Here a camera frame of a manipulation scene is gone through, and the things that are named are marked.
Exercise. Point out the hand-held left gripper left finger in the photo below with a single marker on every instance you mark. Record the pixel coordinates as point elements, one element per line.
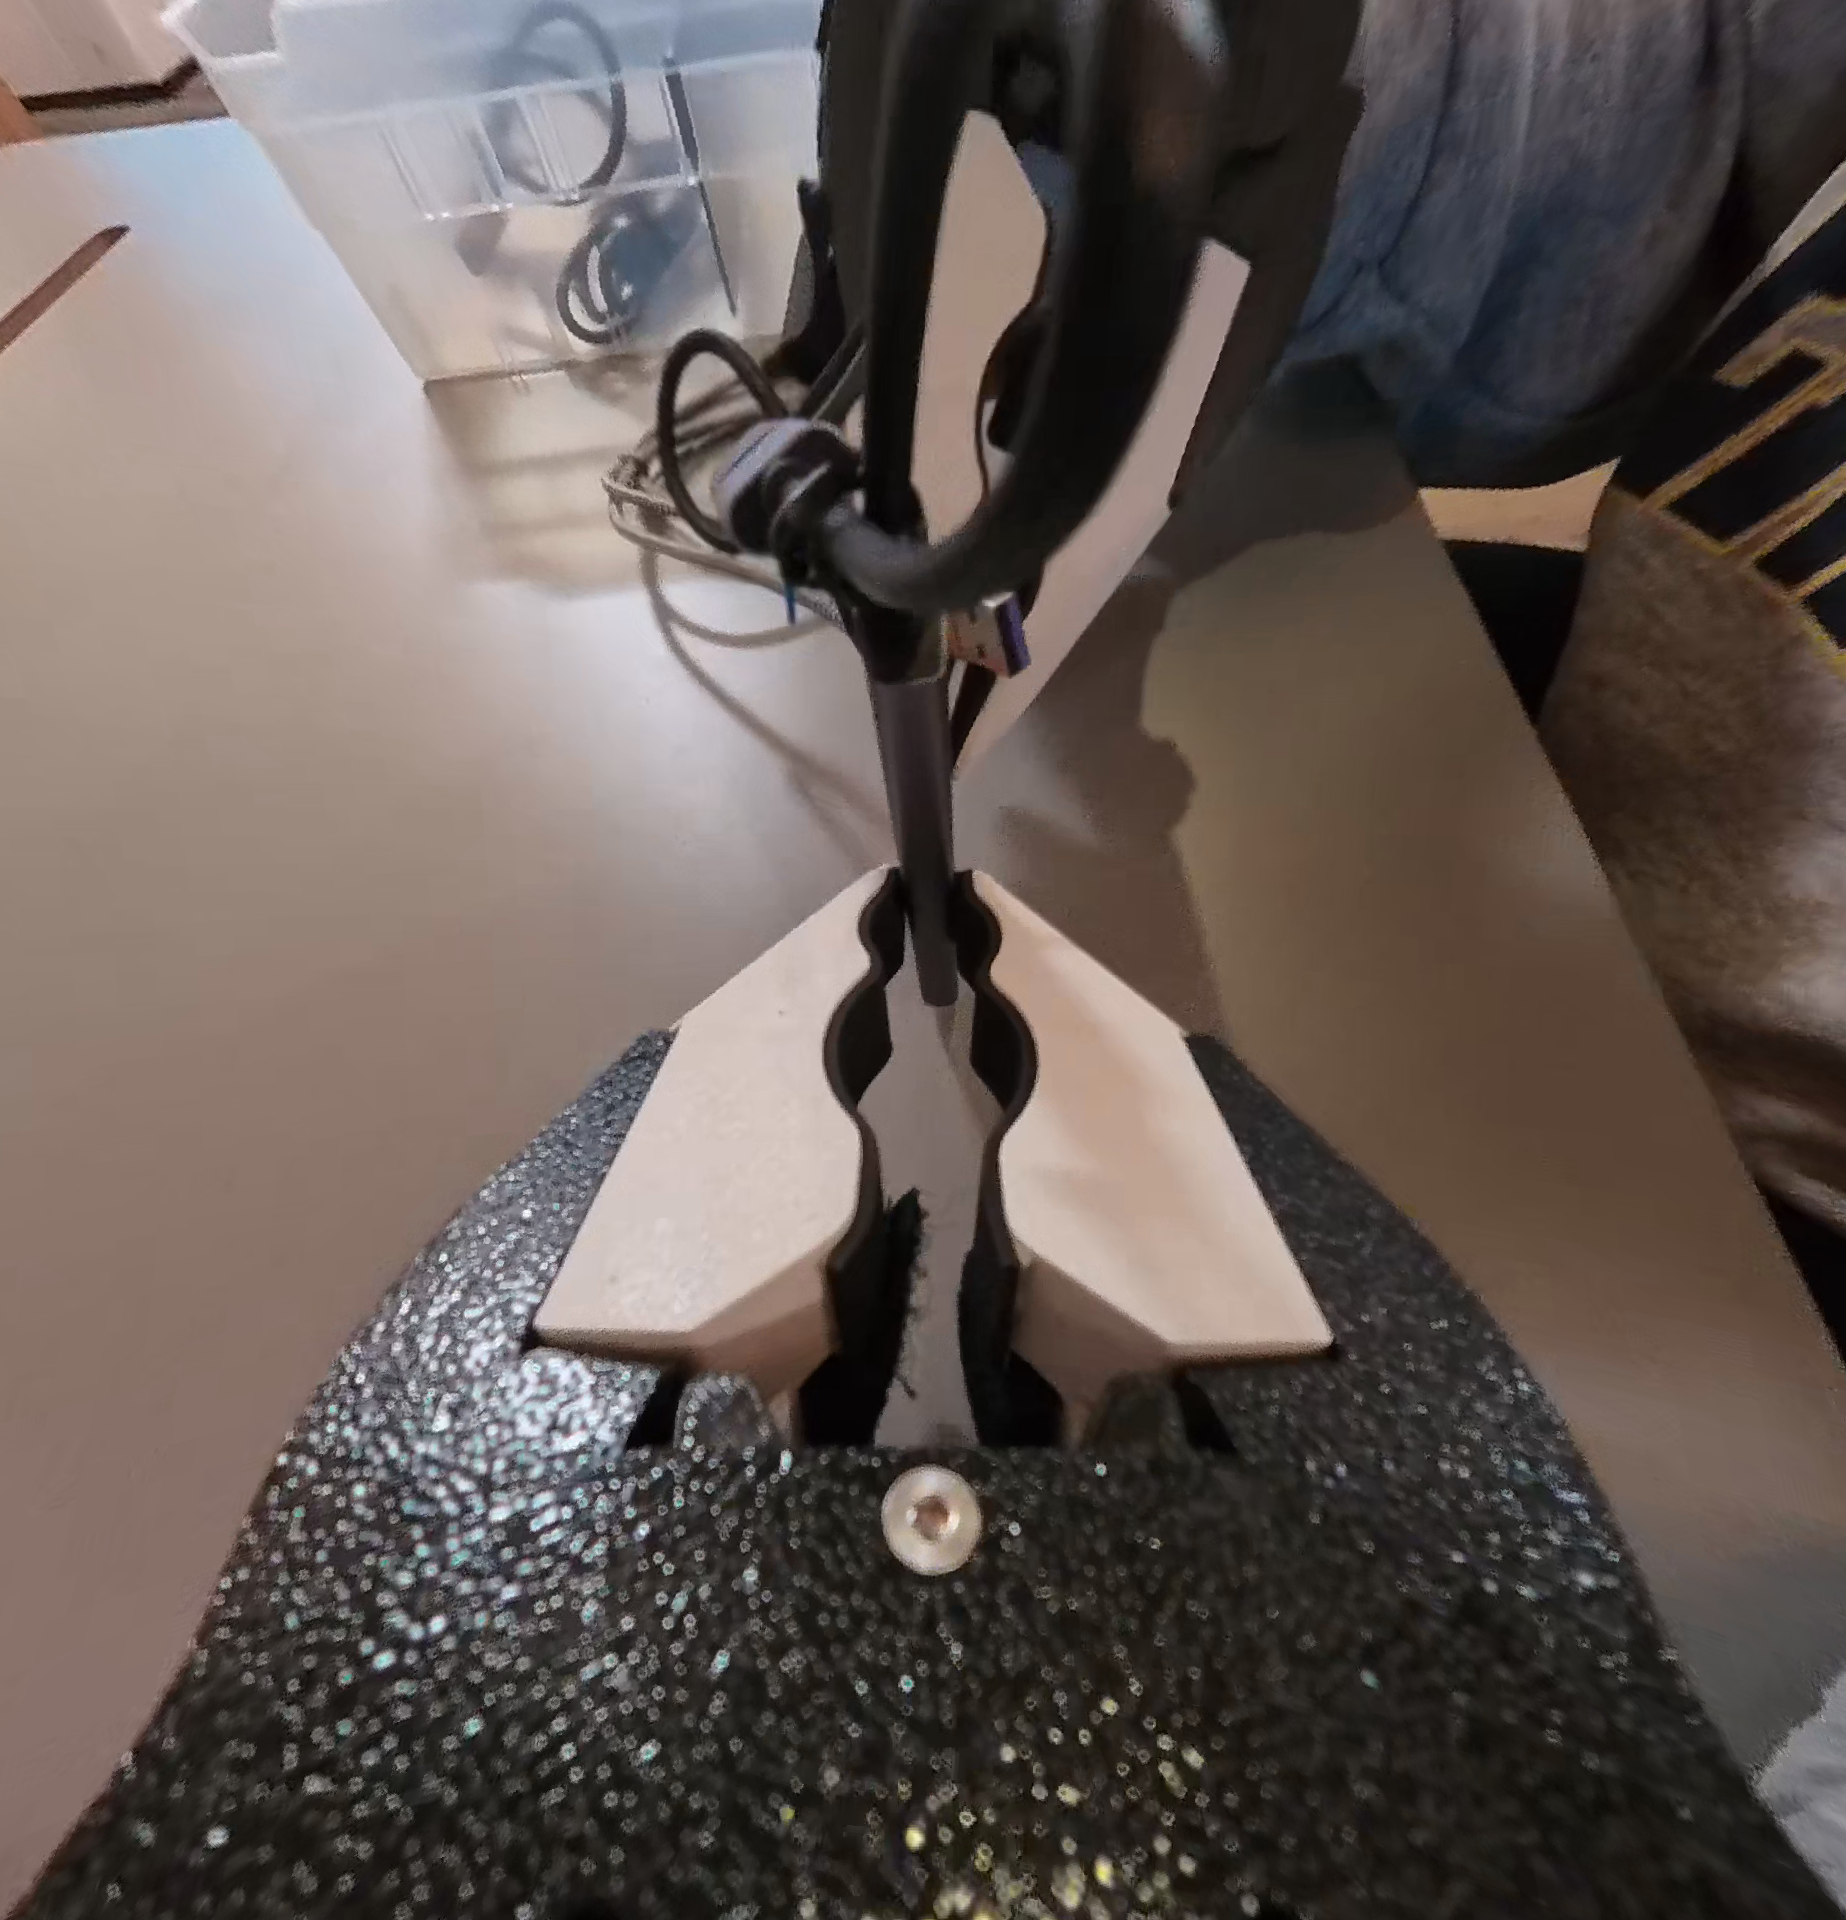
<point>697,1186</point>

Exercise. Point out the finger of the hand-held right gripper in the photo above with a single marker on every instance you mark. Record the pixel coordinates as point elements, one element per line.
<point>1103,346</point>

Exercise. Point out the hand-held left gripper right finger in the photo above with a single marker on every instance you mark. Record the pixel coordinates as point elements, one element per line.
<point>1147,1186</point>

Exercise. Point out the blue usb-a plug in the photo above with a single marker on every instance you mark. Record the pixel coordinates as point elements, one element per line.
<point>996,638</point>

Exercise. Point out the grey fleece pants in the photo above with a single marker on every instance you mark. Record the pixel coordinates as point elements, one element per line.
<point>1733,900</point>

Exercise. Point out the dark printed jacket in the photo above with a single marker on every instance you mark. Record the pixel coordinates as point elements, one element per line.
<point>1763,450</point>

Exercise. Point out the clear plastic storage box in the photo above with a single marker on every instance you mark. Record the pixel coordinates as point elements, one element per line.
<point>352,195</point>

